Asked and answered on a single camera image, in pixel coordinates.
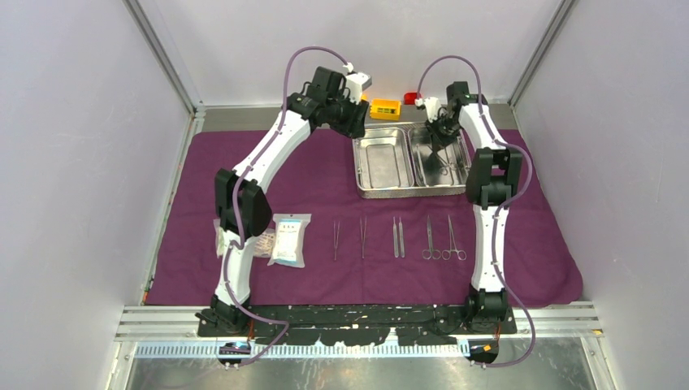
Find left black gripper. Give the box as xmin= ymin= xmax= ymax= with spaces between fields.
xmin=326 ymin=89 xmax=368 ymax=139

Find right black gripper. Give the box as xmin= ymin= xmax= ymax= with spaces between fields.
xmin=425 ymin=112 xmax=462 ymax=154

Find steel surgical forceps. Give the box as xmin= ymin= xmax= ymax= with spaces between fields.
xmin=428 ymin=146 xmax=458 ymax=177

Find orange yellow toy block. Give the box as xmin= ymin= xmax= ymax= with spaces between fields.
xmin=369 ymin=98 xmax=402 ymax=121

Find steel instrument tray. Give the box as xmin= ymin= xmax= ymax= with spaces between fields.
xmin=353 ymin=122 xmax=468 ymax=199

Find steel surgical scissors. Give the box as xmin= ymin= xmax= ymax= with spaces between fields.
xmin=441 ymin=215 xmax=466 ymax=262
xmin=422 ymin=215 xmax=441 ymax=260

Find steel tweezers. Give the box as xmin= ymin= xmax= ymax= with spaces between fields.
xmin=333 ymin=220 xmax=340 ymax=262
xmin=359 ymin=216 xmax=367 ymax=259

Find white sterile pouch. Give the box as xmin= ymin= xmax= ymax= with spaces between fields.
xmin=267 ymin=214 xmax=311 ymax=268

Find purple cloth wrap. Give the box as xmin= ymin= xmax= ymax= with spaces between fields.
xmin=146 ymin=129 xmax=583 ymax=306

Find green packet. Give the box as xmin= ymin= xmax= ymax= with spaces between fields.
xmin=213 ymin=219 xmax=228 ymax=259

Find pink clear packet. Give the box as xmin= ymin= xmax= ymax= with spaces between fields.
xmin=253 ymin=229 xmax=276 ymax=258

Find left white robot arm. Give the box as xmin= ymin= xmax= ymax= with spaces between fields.
xmin=197 ymin=67 xmax=372 ymax=336

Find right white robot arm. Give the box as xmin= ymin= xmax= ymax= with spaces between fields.
xmin=422 ymin=81 xmax=523 ymax=334

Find steel tissue forceps in tray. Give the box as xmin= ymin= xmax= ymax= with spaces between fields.
xmin=457 ymin=136 xmax=470 ymax=176

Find red block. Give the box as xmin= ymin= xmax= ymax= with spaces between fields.
xmin=403 ymin=92 xmax=419 ymax=106

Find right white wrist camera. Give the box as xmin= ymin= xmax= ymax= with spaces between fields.
xmin=414 ymin=97 xmax=443 ymax=123

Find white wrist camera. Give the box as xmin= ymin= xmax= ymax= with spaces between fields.
xmin=414 ymin=97 xmax=443 ymax=123
xmin=344 ymin=62 xmax=372 ymax=104

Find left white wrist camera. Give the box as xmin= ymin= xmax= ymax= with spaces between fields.
xmin=344 ymin=62 xmax=372 ymax=104

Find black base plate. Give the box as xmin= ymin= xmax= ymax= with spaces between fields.
xmin=195 ymin=302 xmax=517 ymax=346

